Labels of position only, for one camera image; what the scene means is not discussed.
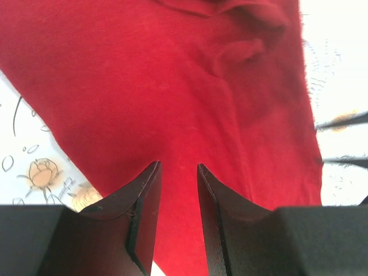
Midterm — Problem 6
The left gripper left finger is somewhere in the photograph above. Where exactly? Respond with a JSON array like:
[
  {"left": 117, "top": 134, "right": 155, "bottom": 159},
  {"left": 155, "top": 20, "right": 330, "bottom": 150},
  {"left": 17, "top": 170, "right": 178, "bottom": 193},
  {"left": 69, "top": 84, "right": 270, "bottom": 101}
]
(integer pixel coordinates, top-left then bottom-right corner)
[{"left": 1, "top": 162, "right": 162, "bottom": 275}]

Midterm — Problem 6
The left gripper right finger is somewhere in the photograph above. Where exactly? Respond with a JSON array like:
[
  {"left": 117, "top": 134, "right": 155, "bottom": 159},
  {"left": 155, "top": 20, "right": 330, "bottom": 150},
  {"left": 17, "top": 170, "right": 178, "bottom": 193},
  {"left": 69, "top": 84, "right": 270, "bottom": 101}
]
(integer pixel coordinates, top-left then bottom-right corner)
[{"left": 197, "top": 164, "right": 367, "bottom": 275}]

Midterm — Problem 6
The dark red t-shirt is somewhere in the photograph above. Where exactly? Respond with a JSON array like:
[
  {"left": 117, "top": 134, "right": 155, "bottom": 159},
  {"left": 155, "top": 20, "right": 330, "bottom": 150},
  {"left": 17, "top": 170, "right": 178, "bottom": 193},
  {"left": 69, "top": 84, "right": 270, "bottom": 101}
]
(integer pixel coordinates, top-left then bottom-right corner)
[{"left": 1, "top": 1, "right": 322, "bottom": 275}]

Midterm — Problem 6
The floral patterned table mat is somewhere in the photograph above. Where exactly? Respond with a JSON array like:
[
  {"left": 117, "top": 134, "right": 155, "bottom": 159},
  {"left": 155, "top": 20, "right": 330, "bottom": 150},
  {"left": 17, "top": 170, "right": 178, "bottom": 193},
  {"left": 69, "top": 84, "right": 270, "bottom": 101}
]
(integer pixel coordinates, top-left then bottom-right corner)
[{"left": 1, "top": 1, "right": 367, "bottom": 210}]

